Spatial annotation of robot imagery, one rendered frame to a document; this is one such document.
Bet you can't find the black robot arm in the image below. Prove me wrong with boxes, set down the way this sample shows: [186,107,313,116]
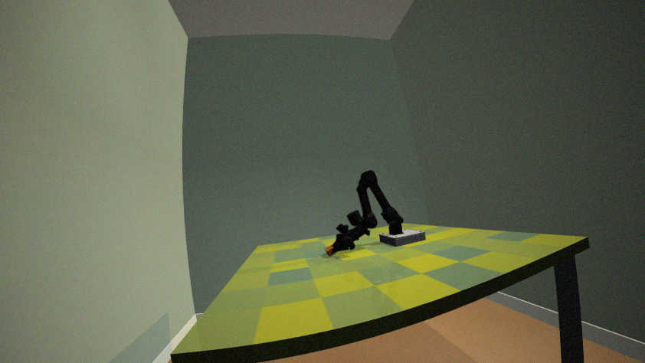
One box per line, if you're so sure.
[336,170,404,237]

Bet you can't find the orange block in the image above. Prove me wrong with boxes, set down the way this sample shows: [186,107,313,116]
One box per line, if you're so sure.
[325,245,337,256]

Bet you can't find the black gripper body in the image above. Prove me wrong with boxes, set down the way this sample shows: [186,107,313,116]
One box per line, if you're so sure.
[336,229,359,250]

